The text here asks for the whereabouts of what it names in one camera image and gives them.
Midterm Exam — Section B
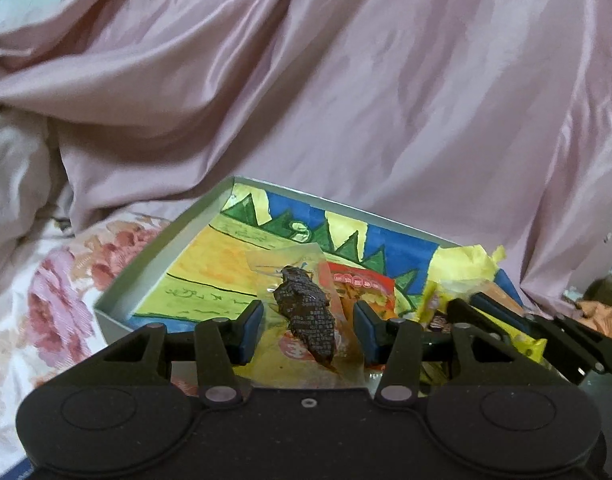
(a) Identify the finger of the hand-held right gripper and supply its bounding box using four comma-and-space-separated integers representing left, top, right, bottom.
446, 299, 607, 387
469, 291, 612, 361

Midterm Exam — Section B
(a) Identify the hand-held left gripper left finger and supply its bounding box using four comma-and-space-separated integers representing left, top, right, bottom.
93, 300, 265, 407

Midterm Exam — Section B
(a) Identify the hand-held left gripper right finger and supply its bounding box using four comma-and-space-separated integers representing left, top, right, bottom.
353, 300, 524, 407

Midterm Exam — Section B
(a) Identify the translucent yellow bread packet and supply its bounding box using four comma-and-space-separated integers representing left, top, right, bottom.
418, 280, 547, 386

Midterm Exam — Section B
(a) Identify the red orange snack packet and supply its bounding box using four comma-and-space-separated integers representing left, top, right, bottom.
318, 260, 397, 321

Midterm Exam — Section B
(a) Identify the clear packet dark braised snack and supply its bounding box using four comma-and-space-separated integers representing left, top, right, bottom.
246, 242, 367, 376

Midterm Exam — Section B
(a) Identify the grey cardboard box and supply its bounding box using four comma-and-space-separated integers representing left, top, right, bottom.
93, 175, 537, 396

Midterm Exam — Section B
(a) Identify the orange cloth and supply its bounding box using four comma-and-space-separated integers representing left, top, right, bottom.
576, 300, 612, 346

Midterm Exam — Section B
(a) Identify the painted yellow blue paper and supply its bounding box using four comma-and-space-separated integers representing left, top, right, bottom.
130, 182, 524, 341

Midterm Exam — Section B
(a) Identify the dark brown cloth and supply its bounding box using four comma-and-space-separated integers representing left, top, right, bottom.
583, 275, 612, 311

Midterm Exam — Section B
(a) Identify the floral bedsheet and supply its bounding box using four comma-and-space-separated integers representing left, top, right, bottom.
0, 212, 177, 476

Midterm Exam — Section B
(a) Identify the pink satin curtain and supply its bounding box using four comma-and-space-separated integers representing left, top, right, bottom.
0, 0, 612, 306

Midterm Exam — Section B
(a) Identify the pale pink duvet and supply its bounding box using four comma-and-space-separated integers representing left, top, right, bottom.
0, 110, 71, 301

